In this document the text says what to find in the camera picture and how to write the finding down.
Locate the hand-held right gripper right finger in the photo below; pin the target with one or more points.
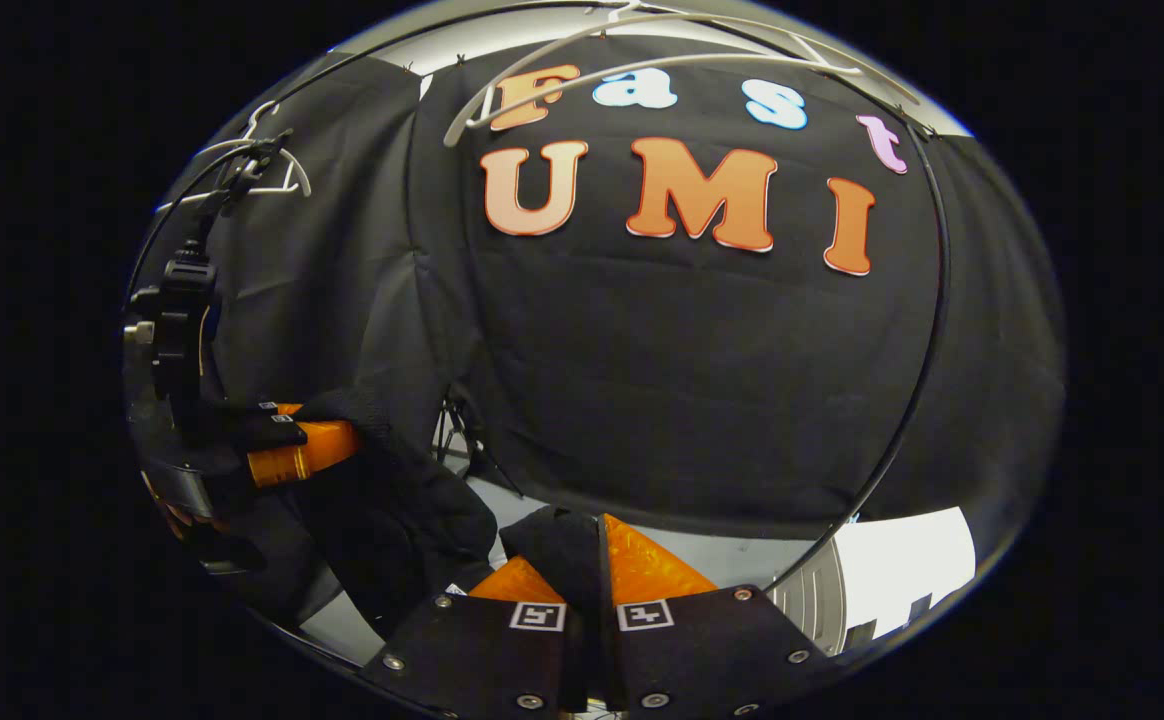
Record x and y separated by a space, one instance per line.
722 650

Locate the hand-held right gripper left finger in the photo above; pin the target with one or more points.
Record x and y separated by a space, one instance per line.
462 650

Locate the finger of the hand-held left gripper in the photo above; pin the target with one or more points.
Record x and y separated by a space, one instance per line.
302 455
267 410

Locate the black knit jacket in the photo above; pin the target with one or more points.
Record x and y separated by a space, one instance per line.
412 510

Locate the white plastic clothes hanger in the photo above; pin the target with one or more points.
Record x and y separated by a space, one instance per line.
242 192
457 128

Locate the white ribbed object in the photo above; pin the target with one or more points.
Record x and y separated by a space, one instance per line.
812 605

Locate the black metal stand legs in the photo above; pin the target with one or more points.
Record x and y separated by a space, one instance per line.
457 430

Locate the white flat sheet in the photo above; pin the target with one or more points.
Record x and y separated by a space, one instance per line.
902 570

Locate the black backdrop cloth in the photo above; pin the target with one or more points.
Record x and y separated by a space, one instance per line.
692 380

